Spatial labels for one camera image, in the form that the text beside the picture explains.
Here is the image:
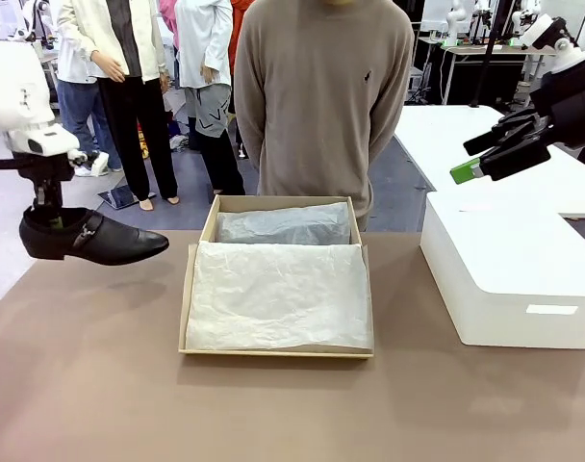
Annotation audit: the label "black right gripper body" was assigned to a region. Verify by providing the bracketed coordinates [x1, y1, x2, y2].
[529, 56, 585, 149]

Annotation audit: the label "mannequin cream jacket black trousers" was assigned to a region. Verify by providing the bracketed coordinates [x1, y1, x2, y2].
[56, 0, 183, 213]

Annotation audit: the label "black leather buckle shoe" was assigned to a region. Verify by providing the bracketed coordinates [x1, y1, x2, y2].
[18, 205, 170, 268]

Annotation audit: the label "white background work table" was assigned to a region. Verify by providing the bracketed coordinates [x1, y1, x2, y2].
[417, 36, 559, 107]

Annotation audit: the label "dark flat floor plate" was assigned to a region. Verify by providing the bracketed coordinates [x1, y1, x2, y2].
[96, 185, 158, 212]

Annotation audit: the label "white tissue paper sheet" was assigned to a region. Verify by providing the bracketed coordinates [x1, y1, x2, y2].
[185, 201, 374, 351]

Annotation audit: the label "white plastic storage box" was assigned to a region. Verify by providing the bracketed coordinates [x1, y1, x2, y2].
[420, 191, 585, 350]

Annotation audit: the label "person white shirt grey shorts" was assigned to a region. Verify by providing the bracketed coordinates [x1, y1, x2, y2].
[174, 0, 248, 196]

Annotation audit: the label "brown cardboard shoe box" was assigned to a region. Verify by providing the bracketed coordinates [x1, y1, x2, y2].
[178, 193, 375, 360]

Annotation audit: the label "person white shirt blue jeans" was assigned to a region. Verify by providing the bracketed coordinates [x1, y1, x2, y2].
[55, 47, 125, 175]

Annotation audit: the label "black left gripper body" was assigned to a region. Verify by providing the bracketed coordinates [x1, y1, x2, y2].
[11, 152, 77, 194]

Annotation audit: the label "person in beige sweater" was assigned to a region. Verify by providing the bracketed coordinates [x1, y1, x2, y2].
[233, 0, 416, 232]

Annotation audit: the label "black tripod pole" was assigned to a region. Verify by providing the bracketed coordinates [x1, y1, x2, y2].
[469, 0, 515, 109]

